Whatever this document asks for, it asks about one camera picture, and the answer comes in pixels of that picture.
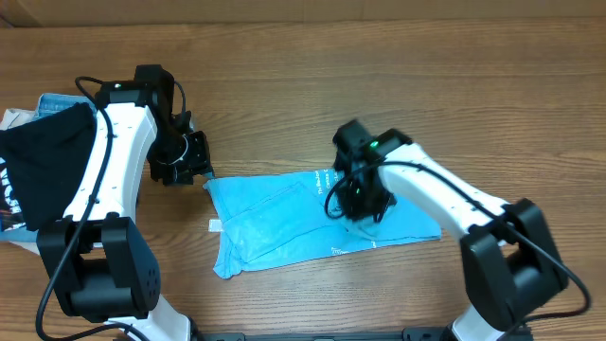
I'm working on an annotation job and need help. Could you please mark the folded blue jeans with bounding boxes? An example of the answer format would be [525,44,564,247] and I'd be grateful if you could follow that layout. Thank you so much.
[0,92,98,246]

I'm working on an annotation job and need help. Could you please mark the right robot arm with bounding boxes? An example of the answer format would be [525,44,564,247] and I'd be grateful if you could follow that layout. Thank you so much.
[328,121,573,340]

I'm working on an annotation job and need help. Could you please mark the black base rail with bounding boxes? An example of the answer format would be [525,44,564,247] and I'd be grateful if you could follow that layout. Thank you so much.
[192,327,445,341]

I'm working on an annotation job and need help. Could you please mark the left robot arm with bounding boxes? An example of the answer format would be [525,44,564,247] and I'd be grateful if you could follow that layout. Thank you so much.
[35,74,214,340]

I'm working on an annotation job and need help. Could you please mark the folded beige garment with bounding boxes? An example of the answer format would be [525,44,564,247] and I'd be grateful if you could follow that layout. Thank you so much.
[1,108,40,255]

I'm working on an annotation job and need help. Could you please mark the light blue printed t-shirt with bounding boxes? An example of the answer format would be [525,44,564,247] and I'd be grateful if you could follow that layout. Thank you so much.
[204,169,441,279]

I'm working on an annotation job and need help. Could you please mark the folded black garment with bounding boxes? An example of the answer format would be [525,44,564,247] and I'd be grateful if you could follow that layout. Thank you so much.
[0,101,98,232]

